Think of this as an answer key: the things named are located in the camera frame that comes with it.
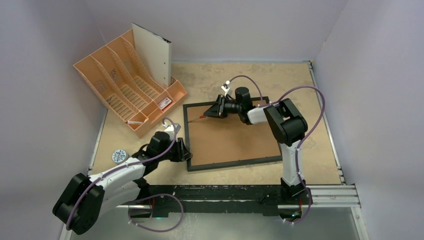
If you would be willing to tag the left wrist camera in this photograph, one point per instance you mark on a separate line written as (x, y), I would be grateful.
(171, 129)

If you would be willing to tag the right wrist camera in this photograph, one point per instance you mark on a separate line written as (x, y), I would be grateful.
(227, 89)

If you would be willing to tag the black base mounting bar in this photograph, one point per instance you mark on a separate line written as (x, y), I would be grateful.
(266, 200)

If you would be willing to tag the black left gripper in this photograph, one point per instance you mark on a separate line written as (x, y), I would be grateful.
(182, 154)

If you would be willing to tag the aluminium rail frame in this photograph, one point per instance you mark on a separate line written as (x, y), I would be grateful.
(321, 196)

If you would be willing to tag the peach plastic file organizer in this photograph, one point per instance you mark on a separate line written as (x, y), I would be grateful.
(118, 77)

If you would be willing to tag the black sunflower photo frame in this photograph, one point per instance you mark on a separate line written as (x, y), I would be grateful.
(226, 142)

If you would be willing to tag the white binder board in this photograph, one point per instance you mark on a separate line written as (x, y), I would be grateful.
(155, 53)

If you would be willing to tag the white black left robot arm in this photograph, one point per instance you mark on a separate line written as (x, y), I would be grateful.
(86, 198)

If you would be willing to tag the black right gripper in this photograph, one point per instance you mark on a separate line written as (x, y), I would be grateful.
(222, 106)

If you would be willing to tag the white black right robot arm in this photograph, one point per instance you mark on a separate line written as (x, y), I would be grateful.
(287, 124)

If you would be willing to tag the small red white box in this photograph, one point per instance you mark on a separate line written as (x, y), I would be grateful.
(164, 103)

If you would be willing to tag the blue patterned tape roll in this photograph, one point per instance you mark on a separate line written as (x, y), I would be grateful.
(119, 156)

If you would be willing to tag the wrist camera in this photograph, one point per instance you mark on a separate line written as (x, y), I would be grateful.
(171, 129)
(227, 89)

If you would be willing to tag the red white marker pen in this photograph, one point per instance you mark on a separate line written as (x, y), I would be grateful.
(129, 122)

